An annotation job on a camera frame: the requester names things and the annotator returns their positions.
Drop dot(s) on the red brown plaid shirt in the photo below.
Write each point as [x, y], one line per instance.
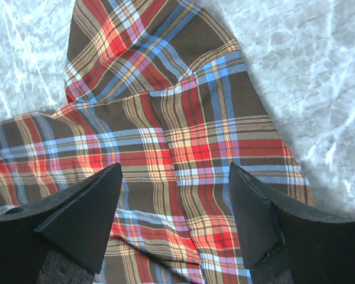
[161, 88]

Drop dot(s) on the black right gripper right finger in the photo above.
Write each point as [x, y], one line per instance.
[284, 240]

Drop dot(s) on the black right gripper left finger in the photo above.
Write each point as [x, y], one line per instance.
[61, 238]

